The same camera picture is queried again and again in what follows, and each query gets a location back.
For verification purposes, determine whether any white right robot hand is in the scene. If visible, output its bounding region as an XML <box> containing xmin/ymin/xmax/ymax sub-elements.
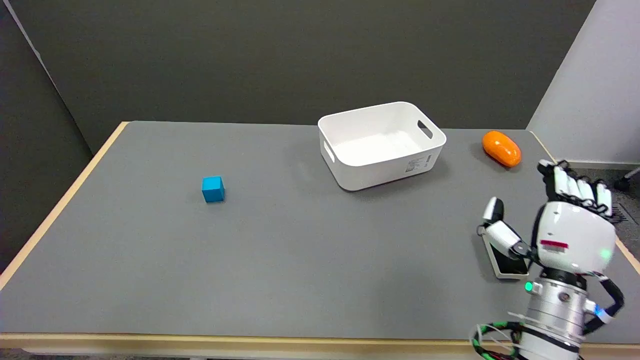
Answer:
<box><xmin>482</xmin><ymin>160</ymin><xmax>617</xmax><ymax>277</ymax></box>

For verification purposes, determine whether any orange oval toy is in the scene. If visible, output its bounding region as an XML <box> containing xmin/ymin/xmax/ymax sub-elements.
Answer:
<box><xmin>482</xmin><ymin>130</ymin><xmax>522</xmax><ymax>168</ymax></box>

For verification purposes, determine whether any blue cube block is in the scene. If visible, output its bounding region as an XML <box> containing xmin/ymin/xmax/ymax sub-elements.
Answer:
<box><xmin>201</xmin><ymin>176</ymin><xmax>226</xmax><ymax>204</ymax></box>

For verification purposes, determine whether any white plastic storage bin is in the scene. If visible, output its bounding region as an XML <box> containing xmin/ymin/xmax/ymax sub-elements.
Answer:
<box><xmin>318</xmin><ymin>101</ymin><xmax>447</xmax><ymax>192</ymax></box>

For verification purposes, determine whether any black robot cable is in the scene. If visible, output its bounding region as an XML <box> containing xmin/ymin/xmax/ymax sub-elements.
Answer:
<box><xmin>582</xmin><ymin>275</ymin><xmax>625</xmax><ymax>335</ymax></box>

